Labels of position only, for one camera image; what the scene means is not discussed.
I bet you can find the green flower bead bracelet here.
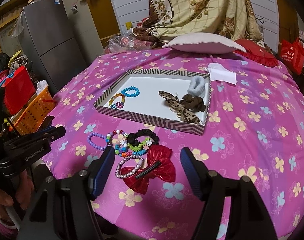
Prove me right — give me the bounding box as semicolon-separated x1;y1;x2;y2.
120;138;153;157

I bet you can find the silver pink braided bracelet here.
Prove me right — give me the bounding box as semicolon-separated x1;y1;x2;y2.
114;154;145;180

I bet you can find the red shiny bow clip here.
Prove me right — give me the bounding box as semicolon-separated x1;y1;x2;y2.
122;145;176;194

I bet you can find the grey refrigerator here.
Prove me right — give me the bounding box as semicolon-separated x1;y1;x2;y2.
18;0;87;95

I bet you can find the black scrunchie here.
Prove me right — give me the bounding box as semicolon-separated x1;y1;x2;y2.
127;128;160;146

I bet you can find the purple bead bracelet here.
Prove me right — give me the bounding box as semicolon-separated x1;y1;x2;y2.
86;132;110;151

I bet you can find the red shopping bag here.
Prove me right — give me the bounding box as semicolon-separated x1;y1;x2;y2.
280;37;304;75

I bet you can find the leopard print bow scrunchie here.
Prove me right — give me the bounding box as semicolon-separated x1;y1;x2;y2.
159;91;206;125

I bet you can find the white pink pillow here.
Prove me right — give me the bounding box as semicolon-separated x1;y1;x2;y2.
162;33;247;54

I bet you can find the pink floral bedsheet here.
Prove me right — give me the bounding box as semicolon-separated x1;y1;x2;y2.
43;49;304;239

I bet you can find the left hand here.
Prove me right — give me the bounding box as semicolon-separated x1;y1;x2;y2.
0;169;35;223

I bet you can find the red ruffled cushion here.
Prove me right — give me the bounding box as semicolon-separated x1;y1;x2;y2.
236;39;279;67

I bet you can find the striped cardboard tray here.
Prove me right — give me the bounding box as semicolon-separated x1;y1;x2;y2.
94;69;211;135

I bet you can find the blue bead bracelet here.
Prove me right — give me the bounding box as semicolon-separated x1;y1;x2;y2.
120;86;141;99

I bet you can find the grey fluffy scrunchie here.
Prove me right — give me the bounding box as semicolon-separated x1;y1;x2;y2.
187;76;205;98

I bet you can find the rainbow bead bracelet with charms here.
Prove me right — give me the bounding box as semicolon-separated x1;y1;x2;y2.
108;93;126;110

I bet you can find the red box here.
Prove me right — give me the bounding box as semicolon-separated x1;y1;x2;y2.
2;66;36;115

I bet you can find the white folded paper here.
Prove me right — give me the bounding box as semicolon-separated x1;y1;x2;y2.
207;63;237;85

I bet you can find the clear plastic bag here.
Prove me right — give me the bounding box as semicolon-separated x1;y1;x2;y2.
103;30;153;54

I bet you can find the orange plastic basket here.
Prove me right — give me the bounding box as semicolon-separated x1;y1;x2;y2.
11;86;55;135

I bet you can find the floral beige quilt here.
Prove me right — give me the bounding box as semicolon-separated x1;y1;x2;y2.
132;0;262;44

